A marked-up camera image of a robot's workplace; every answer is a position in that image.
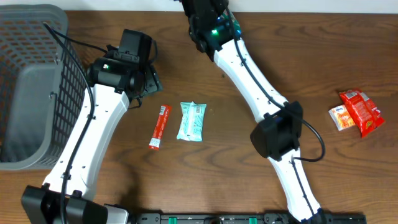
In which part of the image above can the red stick packet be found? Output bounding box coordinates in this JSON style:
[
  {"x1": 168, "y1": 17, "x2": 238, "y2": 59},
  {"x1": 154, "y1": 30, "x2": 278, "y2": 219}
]
[{"x1": 149, "y1": 105, "x2": 172, "y2": 151}]

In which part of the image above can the mint green wipes pack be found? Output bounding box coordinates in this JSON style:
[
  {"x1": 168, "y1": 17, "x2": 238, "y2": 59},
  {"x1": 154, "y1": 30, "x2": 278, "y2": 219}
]
[{"x1": 177, "y1": 101, "x2": 206, "y2": 142}]

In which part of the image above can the orange Kleenex tissue pack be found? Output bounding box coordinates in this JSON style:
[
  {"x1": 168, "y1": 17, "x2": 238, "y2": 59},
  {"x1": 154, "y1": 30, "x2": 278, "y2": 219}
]
[{"x1": 328, "y1": 105, "x2": 355, "y2": 131}]

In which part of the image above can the orange-red snack bag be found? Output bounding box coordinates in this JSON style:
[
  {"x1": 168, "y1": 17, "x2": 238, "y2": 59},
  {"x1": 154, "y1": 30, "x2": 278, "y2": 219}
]
[{"x1": 339, "y1": 89, "x2": 385, "y2": 138}]

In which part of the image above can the green 3M wipes package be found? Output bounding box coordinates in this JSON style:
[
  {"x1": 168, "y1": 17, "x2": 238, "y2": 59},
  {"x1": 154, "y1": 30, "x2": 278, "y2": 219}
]
[{"x1": 220, "y1": 9, "x2": 242, "y2": 38}]

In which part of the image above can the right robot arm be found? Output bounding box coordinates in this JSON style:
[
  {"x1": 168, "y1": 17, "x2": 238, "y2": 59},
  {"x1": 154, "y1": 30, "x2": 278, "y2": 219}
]
[{"x1": 181, "y1": 0, "x2": 327, "y2": 223}]

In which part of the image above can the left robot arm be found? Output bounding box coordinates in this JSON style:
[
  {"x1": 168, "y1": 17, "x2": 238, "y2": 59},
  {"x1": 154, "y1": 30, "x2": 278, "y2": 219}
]
[{"x1": 21, "y1": 58, "x2": 162, "y2": 223}]

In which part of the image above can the grey plastic mesh basket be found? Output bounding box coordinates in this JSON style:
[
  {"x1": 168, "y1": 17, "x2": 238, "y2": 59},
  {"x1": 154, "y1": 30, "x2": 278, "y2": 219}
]
[{"x1": 1, "y1": 4, "x2": 86, "y2": 170}]

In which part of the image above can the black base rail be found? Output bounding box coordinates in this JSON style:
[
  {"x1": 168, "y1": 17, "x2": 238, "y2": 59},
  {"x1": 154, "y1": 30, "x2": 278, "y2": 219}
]
[{"x1": 105, "y1": 212, "x2": 368, "y2": 224}]

